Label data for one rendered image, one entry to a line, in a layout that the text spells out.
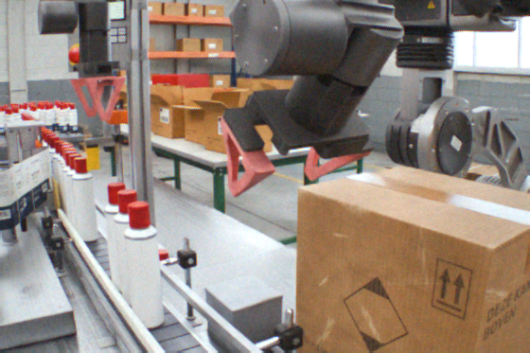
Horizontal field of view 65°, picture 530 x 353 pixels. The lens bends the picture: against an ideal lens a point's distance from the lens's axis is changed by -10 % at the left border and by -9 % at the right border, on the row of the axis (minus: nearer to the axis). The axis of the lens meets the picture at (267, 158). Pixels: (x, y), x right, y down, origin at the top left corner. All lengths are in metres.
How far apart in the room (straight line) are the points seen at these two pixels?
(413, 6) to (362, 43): 0.68
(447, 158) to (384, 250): 0.49
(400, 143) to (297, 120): 0.66
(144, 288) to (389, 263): 0.37
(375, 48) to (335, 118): 0.07
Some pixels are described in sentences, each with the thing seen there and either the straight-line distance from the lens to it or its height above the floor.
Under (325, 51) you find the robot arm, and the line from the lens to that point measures 0.31.
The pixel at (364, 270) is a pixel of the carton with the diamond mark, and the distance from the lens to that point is 0.59.
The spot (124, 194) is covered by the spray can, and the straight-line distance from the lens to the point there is 0.77.
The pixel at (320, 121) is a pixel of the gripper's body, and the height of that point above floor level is 1.24.
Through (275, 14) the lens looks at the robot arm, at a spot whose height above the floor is 1.32.
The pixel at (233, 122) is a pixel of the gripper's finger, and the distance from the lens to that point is 0.39.
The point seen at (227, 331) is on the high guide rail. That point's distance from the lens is 0.60.
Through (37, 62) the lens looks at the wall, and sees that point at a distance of 8.60.
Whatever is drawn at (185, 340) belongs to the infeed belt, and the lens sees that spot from 0.74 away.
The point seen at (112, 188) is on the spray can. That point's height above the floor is 1.08.
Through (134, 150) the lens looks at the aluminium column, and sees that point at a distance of 1.12.
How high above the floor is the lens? 1.28
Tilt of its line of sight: 11 degrees down
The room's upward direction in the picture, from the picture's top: straight up
